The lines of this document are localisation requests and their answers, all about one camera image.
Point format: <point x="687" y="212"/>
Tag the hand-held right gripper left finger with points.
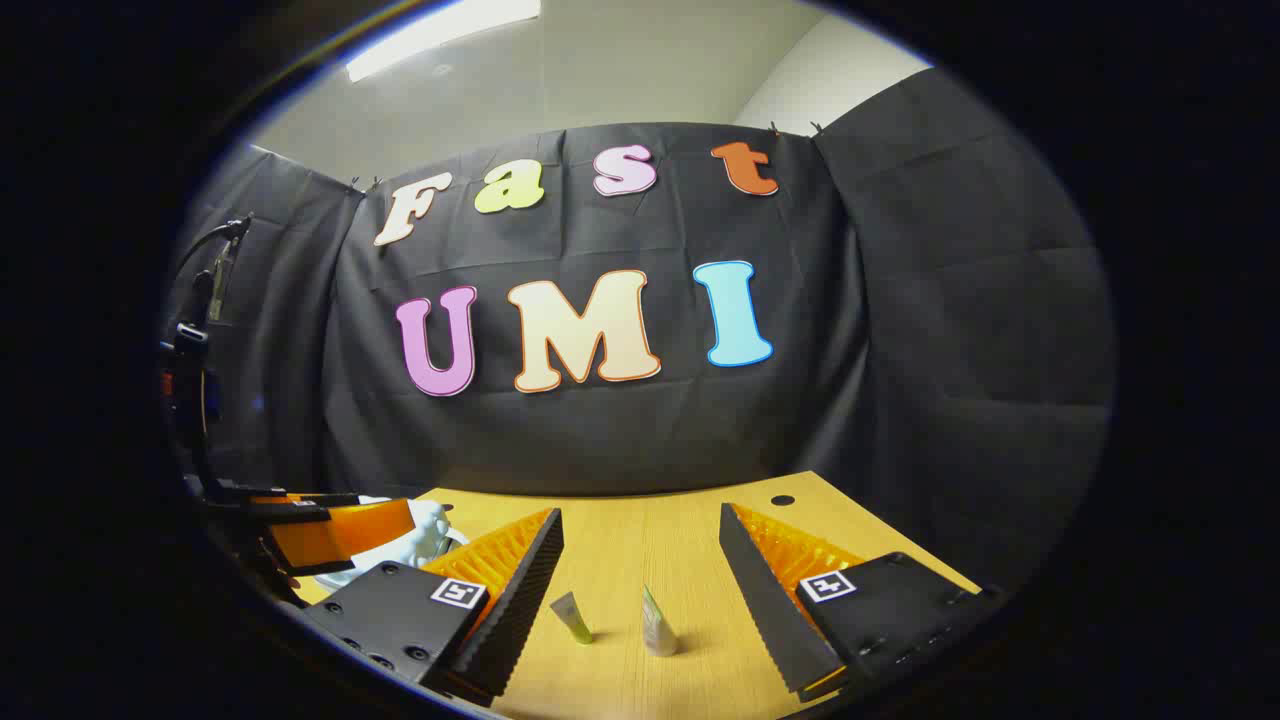
<point x="525" y="600"/>

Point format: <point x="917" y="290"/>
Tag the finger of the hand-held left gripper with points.
<point x="340" y="535"/>
<point x="290" y="504"/>

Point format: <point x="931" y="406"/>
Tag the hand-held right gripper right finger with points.
<point x="765" y="610"/>

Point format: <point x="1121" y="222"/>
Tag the grey tube with green cap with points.
<point x="572" y="617"/>

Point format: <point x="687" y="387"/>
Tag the white bumpy suitcase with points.
<point x="420" y="535"/>

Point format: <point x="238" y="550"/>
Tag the white and green tube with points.
<point x="657" y="627"/>

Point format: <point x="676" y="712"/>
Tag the black backdrop cloth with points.
<point x="900" y="300"/>

